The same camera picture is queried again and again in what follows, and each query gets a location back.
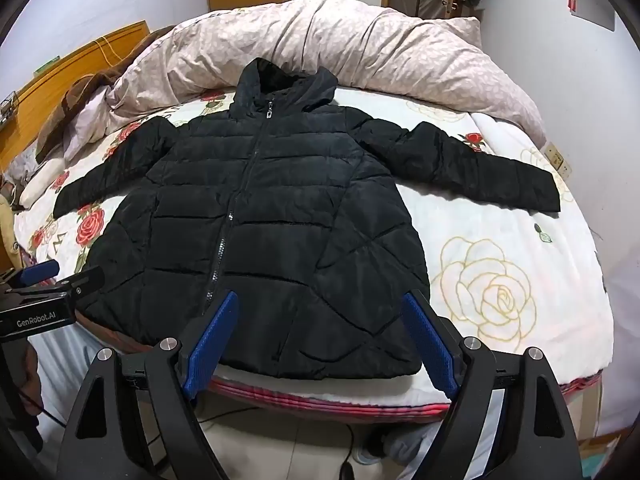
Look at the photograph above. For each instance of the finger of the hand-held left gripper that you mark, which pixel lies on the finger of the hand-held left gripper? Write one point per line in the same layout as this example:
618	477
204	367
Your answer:
82	282
40	272

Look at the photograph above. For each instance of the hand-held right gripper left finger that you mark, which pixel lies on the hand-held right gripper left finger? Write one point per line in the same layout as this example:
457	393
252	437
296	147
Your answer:
210	345

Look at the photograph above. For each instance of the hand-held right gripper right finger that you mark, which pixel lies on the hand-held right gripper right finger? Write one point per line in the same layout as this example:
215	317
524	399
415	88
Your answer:
430	345

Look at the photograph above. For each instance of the black hooded puffer jacket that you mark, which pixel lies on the black hooded puffer jacket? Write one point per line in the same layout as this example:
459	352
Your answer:
280	210

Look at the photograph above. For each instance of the person's left hand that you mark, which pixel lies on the person's left hand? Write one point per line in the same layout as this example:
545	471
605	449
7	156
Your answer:
32	380

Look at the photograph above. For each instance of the white pillow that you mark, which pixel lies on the white pillow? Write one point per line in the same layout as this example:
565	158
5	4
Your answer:
42	182

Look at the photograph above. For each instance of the grey shoe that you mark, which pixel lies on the grey shoe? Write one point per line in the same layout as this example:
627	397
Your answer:
385	447

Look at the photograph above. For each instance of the floral rose bed sheet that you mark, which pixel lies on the floral rose bed sheet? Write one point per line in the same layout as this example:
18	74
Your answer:
500	240

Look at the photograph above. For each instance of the brown fuzzy cloth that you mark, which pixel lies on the brown fuzzy cloth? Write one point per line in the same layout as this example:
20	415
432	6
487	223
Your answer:
75	100

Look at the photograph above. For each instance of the wooden headboard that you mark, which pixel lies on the wooden headboard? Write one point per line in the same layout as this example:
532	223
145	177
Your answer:
60	75

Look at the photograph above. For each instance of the beige patterned duvet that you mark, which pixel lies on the beige patterned duvet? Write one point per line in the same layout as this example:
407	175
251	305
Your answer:
350	45

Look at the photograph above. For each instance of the wall socket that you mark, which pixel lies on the wall socket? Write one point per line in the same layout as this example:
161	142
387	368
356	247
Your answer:
559	160

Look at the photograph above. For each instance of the red white wall hanging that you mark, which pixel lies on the red white wall hanging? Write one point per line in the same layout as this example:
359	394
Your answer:
590	2

